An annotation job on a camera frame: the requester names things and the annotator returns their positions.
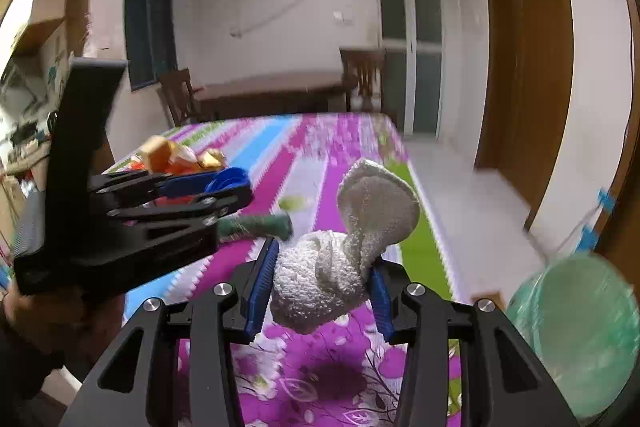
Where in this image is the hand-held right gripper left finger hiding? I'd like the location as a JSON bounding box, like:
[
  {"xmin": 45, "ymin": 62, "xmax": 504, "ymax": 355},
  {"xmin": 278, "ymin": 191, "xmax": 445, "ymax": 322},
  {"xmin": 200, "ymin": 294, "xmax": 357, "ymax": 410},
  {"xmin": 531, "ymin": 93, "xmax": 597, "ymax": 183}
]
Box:
[{"xmin": 60, "ymin": 237, "xmax": 281, "ymax": 427}]

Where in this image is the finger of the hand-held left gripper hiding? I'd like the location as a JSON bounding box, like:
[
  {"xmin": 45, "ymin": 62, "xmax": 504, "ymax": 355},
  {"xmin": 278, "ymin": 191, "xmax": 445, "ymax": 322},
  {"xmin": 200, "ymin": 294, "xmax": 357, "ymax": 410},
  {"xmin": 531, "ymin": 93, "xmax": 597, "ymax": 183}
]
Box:
[
  {"xmin": 90, "ymin": 169, "xmax": 223, "ymax": 204},
  {"xmin": 107, "ymin": 184, "xmax": 253, "ymax": 228}
]

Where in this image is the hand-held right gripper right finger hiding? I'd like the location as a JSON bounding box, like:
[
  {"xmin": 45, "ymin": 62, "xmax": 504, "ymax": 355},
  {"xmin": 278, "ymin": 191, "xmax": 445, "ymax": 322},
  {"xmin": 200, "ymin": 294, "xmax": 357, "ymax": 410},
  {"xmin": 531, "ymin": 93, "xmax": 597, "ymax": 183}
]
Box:
[{"xmin": 367, "ymin": 257, "xmax": 581, "ymax": 427}]

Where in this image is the dark green cloth roll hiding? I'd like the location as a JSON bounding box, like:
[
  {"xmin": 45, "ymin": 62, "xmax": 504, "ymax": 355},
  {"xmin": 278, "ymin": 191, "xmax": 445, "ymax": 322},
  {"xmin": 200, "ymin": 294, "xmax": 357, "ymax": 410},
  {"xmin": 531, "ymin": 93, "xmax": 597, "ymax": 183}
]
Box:
[{"xmin": 217, "ymin": 213, "xmax": 294, "ymax": 244}]

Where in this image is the white terry towel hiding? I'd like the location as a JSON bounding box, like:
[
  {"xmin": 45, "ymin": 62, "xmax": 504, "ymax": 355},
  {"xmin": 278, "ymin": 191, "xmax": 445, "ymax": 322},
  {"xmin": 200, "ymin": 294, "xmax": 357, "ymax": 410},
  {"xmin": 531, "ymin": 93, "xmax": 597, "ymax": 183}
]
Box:
[{"xmin": 270, "ymin": 158, "xmax": 420, "ymax": 335}]

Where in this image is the green lined waste bin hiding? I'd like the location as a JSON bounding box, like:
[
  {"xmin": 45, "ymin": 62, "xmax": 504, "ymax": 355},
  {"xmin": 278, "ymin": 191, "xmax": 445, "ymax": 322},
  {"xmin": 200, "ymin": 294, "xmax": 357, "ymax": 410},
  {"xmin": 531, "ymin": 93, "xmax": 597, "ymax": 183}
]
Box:
[{"xmin": 505, "ymin": 254, "xmax": 632, "ymax": 425}]

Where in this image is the person's left forearm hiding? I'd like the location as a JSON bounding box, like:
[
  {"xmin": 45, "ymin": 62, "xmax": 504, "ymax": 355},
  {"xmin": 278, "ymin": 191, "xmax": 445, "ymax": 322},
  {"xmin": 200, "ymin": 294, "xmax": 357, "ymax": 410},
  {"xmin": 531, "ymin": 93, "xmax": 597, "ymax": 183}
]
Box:
[{"xmin": 0, "ymin": 332, "xmax": 81, "ymax": 413}]

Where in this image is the person's left hand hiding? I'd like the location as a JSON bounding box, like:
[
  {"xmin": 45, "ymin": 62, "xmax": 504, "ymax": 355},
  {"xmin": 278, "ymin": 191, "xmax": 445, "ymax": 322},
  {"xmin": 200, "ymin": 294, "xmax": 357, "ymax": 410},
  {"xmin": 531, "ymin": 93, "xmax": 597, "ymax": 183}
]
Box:
[{"xmin": 2, "ymin": 292, "xmax": 126, "ymax": 373}]

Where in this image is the orange snack packet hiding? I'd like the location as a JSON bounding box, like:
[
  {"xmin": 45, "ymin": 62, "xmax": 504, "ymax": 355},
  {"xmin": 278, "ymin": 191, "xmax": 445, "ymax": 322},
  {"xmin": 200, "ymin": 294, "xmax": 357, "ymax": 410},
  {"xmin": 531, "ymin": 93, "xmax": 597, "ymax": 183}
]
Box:
[{"xmin": 162, "ymin": 144, "xmax": 202, "ymax": 176}]

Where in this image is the blue plastic cap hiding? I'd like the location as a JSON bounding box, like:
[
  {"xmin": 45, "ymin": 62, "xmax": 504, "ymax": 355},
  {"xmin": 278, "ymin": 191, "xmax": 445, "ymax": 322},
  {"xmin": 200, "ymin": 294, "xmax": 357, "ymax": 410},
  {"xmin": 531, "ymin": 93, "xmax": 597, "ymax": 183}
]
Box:
[{"xmin": 206, "ymin": 167, "xmax": 250, "ymax": 194}]

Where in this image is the gold foil wrapper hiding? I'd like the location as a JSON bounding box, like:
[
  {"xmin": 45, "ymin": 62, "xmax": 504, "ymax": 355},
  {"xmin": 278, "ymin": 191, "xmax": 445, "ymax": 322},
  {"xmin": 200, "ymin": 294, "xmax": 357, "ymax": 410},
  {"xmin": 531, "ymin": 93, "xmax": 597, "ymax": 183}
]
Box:
[{"xmin": 200, "ymin": 148, "xmax": 227, "ymax": 170}]

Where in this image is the golden snack packet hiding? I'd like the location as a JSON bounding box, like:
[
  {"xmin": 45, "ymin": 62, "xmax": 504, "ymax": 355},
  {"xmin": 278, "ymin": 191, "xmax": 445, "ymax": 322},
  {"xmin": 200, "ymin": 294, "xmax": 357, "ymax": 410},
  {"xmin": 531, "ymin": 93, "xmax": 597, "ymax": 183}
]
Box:
[{"xmin": 140, "ymin": 137, "xmax": 174, "ymax": 172}]

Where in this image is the cluttered side counter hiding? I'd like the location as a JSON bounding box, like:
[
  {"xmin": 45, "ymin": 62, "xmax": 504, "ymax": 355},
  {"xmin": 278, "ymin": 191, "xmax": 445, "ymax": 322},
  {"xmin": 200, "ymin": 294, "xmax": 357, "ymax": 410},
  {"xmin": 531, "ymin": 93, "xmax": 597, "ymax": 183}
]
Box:
[{"xmin": 0, "ymin": 104, "xmax": 58, "ymax": 175}]

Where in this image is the wooden chair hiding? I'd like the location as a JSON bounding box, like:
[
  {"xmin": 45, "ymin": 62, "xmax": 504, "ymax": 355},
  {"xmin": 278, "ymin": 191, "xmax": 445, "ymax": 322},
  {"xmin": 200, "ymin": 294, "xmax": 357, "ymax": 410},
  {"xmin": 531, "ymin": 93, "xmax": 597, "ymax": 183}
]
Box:
[
  {"xmin": 157, "ymin": 68, "xmax": 207, "ymax": 128},
  {"xmin": 338, "ymin": 47, "xmax": 387, "ymax": 112}
]

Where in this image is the striped floral tablecloth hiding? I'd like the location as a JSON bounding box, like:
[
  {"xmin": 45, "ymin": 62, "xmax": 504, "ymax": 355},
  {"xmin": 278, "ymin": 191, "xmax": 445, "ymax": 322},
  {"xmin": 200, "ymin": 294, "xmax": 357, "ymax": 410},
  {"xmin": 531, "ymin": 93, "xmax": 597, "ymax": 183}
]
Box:
[{"xmin": 102, "ymin": 112, "xmax": 463, "ymax": 427}]

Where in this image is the dark wooden dining table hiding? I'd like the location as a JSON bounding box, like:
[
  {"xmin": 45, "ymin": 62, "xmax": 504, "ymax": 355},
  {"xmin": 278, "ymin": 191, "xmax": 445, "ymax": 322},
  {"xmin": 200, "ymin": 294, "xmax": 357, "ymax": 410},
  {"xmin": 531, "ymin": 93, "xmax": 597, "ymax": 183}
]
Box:
[{"xmin": 192, "ymin": 71, "xmax": 359, "ymax": 122}]

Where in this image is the dark window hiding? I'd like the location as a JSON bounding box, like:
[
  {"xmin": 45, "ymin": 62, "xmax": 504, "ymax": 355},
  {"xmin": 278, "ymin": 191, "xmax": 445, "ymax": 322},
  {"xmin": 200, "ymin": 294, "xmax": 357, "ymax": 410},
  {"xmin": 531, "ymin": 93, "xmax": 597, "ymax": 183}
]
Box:
[{"xmin": 124, "ymin": 0, "xmax": 179, "ymax": 92}]

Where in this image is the frosted glass door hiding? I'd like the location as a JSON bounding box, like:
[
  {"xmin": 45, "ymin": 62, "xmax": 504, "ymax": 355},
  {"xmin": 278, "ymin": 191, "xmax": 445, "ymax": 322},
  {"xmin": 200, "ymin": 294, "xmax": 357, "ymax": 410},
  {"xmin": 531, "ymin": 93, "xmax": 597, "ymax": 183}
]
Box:
[{"xmin": 372, "ymin": 0, "xmax": 447, "ymax": 138}]

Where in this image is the panelled wooden door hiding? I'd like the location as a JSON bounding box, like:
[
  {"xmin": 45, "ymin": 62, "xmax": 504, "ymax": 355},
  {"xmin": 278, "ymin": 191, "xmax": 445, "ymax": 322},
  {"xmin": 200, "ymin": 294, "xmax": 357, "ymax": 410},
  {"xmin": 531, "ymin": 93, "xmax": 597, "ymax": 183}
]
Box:
[{"xmin": 597, "ymin": 0, "xmax": 640, "ymax": 280}]

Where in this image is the plain wooden door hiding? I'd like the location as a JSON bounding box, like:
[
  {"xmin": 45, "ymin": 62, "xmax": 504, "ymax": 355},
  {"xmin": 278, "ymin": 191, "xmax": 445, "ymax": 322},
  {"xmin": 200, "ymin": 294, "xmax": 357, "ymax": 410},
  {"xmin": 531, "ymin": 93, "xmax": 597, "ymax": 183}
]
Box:
[{"xmin": 475, "ymin": 0, "xmax": 575, "ymax": 228}]

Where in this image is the wooden wall cabinet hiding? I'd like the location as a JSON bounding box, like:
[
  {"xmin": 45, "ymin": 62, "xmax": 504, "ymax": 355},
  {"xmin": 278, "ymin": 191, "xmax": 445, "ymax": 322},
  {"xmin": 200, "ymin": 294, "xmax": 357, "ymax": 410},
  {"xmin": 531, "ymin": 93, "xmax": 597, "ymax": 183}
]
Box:
[{"xmin": 9, "ymin": 0, "xmax": 94, "ymax": 58}]

